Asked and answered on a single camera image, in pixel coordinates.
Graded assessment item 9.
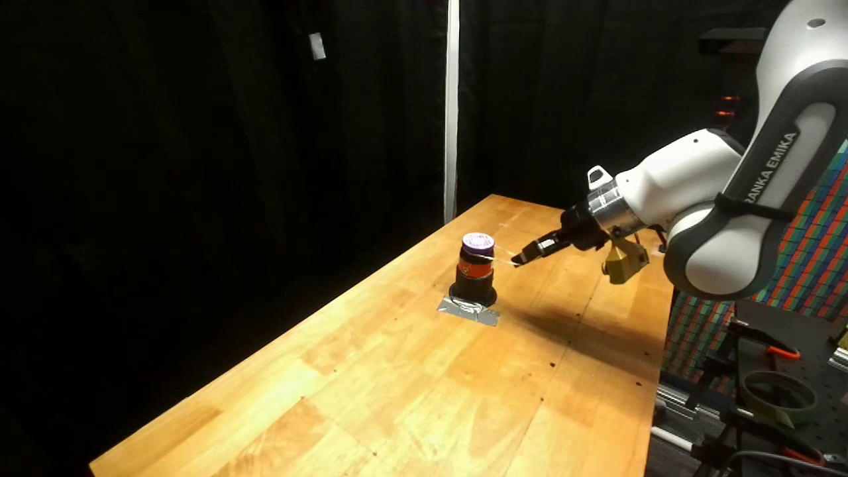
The thin white elastic band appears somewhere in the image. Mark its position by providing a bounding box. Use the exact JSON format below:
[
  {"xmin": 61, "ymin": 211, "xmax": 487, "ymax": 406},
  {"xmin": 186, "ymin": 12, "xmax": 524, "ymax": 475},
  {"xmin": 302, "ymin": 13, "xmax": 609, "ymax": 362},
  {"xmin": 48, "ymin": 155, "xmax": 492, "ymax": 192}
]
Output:
[{"xmin": 489, "ymin": 244, "xmax": 524, "ymax": 268}]

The bottle with purple cap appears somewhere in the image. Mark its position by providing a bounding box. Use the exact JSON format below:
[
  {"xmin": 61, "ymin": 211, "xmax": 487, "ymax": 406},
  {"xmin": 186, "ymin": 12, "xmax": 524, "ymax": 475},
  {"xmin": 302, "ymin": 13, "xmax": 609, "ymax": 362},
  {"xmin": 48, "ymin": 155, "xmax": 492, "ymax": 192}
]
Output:
[{"xmin": 457, "ymin": 232, "xmax": 496, "ymax": 282}]

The black round bottle holder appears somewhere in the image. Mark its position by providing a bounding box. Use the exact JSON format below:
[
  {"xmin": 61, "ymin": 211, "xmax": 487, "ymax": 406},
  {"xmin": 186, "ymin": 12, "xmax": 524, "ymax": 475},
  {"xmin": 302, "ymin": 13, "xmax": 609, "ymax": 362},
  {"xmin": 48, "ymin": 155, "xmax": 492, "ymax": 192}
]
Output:
[{"xmin": 449, "ymin": 276, "xmax": 499, "ymax": 309}]

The silver tape patch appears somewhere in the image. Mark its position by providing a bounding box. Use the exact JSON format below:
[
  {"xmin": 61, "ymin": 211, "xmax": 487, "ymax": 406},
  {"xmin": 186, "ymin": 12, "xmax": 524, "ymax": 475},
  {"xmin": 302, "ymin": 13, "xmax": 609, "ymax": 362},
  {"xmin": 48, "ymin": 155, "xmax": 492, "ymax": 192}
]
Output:
[{"xmin": 437, "ymin": 295, "xmax": 502, "ymax": 327}]

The white vertical pole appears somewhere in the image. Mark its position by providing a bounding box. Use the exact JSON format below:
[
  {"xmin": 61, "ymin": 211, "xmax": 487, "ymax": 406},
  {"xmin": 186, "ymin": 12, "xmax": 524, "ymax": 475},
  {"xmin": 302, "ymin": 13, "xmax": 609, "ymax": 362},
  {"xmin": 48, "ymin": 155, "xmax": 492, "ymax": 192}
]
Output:
[{"xmin": 443, "ymin": 0, "xmax": 460, "ymax": 225}]

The orange and black clamp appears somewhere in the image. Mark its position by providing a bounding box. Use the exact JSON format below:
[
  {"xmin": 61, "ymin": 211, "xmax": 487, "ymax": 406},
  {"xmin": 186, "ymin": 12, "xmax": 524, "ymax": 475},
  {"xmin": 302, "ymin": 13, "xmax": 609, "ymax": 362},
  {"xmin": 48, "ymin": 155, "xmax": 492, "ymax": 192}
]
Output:
[{"xmin": 727, "ymin": 318, "xmax": 803, "ymax": 362}]

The multicoloured checkered board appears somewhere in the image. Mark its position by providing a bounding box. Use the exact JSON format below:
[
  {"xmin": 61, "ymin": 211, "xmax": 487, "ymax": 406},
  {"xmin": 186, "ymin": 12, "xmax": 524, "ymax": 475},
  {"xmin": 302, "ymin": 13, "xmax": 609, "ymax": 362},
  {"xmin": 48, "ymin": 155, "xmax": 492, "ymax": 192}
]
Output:
[{"xmin": 662, "ymin": 138, "xmax": 848, "ymax": 393}]

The green tape roll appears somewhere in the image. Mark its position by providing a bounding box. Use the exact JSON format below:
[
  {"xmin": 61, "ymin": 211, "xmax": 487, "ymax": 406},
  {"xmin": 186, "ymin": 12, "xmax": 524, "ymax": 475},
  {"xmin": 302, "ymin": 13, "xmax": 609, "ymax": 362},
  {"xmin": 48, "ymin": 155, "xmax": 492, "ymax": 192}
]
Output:
[{"xmin": 738, "ymin": 369, "xmax": 820, "ymax": 429}]

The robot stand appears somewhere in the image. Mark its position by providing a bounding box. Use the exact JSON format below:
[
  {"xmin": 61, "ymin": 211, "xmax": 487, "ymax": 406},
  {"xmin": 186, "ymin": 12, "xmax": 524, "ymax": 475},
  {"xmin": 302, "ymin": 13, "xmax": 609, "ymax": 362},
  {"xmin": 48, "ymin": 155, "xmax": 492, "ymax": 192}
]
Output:
[{"xmin": 653, "ymin": 298, "xmax": 848, "ymax": 477}]

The grey cable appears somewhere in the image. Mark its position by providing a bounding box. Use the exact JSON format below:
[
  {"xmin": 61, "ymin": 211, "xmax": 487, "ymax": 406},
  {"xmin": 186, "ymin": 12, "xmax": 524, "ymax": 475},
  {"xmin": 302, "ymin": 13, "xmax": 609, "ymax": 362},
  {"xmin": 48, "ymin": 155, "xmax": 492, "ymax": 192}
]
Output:
[{"xmin": 721, "ymin": 450, "xmax": 848, "ymax": 477}]

